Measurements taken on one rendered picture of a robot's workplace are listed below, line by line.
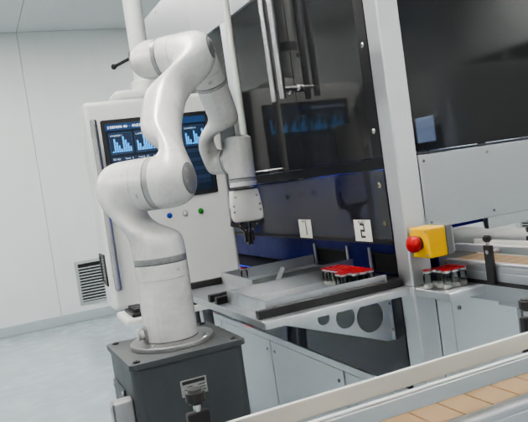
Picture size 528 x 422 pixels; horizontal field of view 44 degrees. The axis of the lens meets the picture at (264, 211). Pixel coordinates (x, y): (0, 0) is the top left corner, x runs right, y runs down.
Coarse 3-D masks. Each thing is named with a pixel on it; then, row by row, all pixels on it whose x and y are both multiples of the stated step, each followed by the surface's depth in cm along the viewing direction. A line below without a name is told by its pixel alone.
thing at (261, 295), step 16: (320, 272) 188; (240, 288) 179; (256, 288) 181; (272, 288) 182; (288, 288) 184; (304, 288) 182; (320, 288) 179; (336, 288) 161; (352, 288) 163; (240, 304) 169; (256, 304) 158; (272, 304) 154
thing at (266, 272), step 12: (264, 264) 219; (276, 264) 220; (288, 264) 222; (300, 264) 224; (312, 264) 226; (336, 264) 200; (348, 264) 202; (228, 276) 207; (240, 276) 199; (252, 276) 217; (264, 276) 214; (276, 276) 192; (288, 276) 194
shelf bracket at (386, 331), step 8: (384, 304) 173; (384, 312) 173; (392, 312) 172; (312, 320) 164; (384, 320) 173; (392, 320) 172; (312, 328) 164; (320, 328) 165; (328, 328) 166; (336, 328) 167; (352, 328) 169; (360, 328) 170; (384, 328) 173; (392, 328) 173; (360, 336) 170; (368, 336) 171; (376, 336) 172; (384, 336) 173; (392, 336) 174
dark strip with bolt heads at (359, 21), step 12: (360, 0) 165; (360, 12) 166; (360, 24) 167; (360, 36) 168; (360, 48) 168; (360, 60) 169; (372, 84) 166; (372, 96) 167; (372, 108) 168; (372, 120) 169; (372, 132) 169; (372, 144) 170
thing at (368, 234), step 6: (354, 222) 183; (360, 222) 180; (366, 222) 177; (360, 228) 180; (366, 228) 178; (360, 234) 181; (366, 234) 178; (360, 240) 181; (366, 240) 179; (372, 240) 176
